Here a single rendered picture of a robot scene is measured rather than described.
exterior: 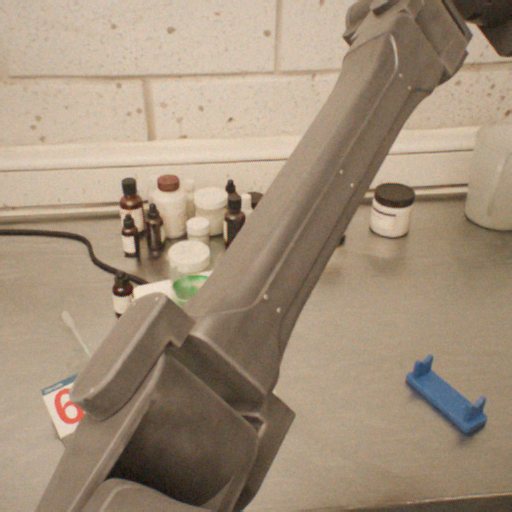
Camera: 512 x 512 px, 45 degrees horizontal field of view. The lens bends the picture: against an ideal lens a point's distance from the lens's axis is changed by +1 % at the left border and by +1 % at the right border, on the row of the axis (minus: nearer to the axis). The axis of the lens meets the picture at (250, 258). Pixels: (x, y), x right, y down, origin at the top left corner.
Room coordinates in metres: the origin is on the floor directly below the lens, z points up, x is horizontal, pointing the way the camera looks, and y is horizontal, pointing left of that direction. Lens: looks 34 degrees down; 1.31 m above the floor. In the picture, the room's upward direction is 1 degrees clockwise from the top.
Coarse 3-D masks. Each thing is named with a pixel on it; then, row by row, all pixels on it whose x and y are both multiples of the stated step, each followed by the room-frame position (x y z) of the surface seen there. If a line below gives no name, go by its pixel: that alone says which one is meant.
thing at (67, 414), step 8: (56, 392) 0.50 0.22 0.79; (64, 392) 0.50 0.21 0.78; (48, 400) 0.49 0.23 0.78; (56, 400) 0.49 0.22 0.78; (64, 400) 0.49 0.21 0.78; (56, 408) 0.48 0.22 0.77; (64, 408) 0.49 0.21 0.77; (72, 408) 0.49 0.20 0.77; (56, 416) 0.48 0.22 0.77; (64, 416) 0.48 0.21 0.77; (72, 416) 0.48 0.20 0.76; (80, 416) 0.48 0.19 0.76; (64, 424) 0.47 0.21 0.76; (72, 424) 0.48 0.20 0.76
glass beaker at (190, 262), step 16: (192, 240) 0.62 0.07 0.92; (208, 240) 0.62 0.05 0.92; (176, 256) 0.61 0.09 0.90; (192, 256) 0.62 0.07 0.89; (208, 256) 0.61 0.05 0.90; (176, 272) 0.57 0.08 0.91; (192, 272) 0.56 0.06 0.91; (208, 272) 0.57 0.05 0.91; (176, 288) 0.57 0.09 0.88; (192, 288) 0.56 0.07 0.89
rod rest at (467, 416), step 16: (416, 368) 0.55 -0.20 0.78; (416, 384) 0.54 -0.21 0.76; (432, 384) 0.54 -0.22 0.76; (448, 384) 0.54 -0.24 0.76; (432, 400) 0.52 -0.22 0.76; (448, 400) 0.52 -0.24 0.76; (464, 400) 0.52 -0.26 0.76; (480, 400) 0.50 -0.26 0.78; (448, 416) 0.50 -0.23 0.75; (464, 416) 0.49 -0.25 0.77; (480, 416) 0.49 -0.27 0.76; (464, 432) 0.48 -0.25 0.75
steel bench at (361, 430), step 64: (448, 192) 1.06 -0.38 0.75; (0, 256) 0.82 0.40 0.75; (64, 256) 0.83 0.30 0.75; (128, 256) 0.83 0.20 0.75; (384, 256) 0.84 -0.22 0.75; (448, 256) 0.84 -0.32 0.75; (0, 320) 0.67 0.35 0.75; (320, 320) 0.67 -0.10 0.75; (384, 320) 0.67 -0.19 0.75; (448, 320) 0.68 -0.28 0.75; (0, 384) 0.55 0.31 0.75; (320, 384) 0.55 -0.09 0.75; (384, 384) 0.55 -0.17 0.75; (0, 448) 0.45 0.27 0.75; (64, 448) 0.45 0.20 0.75; (320, 448) 0.45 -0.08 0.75; (384, 448) 0.45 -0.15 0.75; (448, 448) 0.46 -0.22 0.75
